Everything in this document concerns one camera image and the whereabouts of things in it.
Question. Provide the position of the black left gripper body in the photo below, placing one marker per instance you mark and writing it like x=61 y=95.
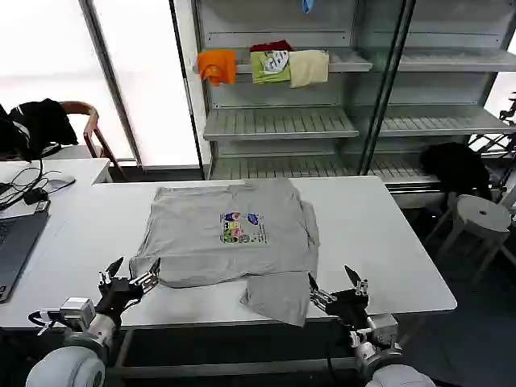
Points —
x=117 y=294

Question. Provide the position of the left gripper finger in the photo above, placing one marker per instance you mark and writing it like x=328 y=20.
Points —
x=150 y=271
x=114 y=267

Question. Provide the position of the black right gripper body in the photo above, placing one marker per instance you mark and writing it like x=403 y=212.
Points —
x=348 y=306

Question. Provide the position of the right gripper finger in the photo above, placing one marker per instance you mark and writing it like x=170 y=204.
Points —
x=356 y=280
x=318 y=292

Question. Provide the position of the grey printed t-shirt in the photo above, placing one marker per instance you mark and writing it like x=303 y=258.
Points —
x=225 y=238

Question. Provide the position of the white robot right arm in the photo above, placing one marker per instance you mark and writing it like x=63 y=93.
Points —
x=387 y=363

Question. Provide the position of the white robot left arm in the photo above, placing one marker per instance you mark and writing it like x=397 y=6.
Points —
x=66 y=364

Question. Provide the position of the small labelled device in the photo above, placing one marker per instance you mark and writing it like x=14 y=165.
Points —
x=42 y=206

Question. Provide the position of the dark grey laptop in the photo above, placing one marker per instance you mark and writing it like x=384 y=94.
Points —
x=16 y=246

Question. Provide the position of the grey computer mouse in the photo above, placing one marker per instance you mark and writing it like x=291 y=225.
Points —
x=60 y=182

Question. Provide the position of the black power adapter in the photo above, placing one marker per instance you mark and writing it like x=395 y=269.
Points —
x=35 y=196

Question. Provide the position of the white round stool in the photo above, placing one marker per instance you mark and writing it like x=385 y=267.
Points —
x=481 y=213

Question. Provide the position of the brown wooden chair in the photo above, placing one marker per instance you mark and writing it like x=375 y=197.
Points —
x=90 y=125

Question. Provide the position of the black garment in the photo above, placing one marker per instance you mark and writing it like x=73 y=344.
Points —
x=455 y=165

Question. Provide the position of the black jacket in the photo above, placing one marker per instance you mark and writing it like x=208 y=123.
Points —
x=40 y=123

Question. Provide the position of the grey metal shelf with clothes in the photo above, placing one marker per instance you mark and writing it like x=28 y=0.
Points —
x=290 y=121

